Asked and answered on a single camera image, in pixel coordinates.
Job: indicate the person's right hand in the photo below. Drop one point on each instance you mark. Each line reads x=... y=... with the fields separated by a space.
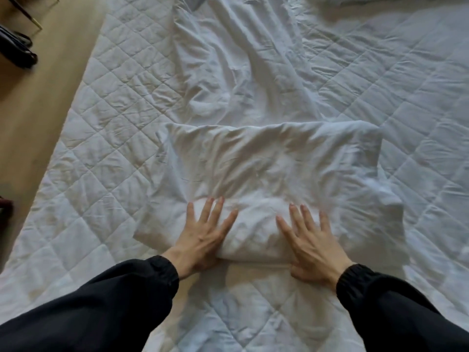
x=317 y=252

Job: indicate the person's left hand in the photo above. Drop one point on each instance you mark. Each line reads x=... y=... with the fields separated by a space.
x=199 y=245

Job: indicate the white duvet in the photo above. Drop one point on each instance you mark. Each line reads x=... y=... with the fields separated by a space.
x=264 y=161

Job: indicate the person's right forearm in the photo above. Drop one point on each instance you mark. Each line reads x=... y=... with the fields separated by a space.
x=403 y=315

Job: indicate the person's left forearm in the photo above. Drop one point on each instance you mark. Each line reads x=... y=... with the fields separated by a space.
x=91 y=311

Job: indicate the quilted white mattress pad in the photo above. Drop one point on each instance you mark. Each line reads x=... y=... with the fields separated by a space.
x=91 y=161

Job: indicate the dark grey backpack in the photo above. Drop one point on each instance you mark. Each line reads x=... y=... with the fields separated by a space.
x=16 y=51

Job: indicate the black metal chair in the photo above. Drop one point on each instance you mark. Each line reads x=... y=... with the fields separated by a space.
x=25 y=12

